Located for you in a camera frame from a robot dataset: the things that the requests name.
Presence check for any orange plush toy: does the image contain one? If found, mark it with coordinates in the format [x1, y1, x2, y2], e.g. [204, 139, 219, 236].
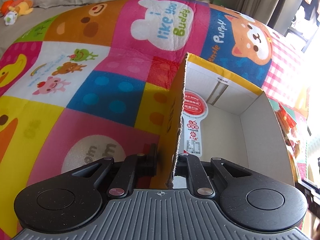
[1, 0, 33, 16]

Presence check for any red biscuit stick packet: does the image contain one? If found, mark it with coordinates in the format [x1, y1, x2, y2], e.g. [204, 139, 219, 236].
[275, 103, 303, 158]

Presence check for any colourful cartoon patchwork blanket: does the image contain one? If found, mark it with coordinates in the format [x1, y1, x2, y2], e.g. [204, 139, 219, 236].
[1, 0, 305, 239]

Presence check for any white red spoon-shaped snack pack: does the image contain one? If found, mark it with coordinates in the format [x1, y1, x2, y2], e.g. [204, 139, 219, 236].
[182, 90, 208, 158]

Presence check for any yellow cardboard box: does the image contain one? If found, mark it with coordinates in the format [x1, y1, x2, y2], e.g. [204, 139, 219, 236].
[150, 53, 294, 189]

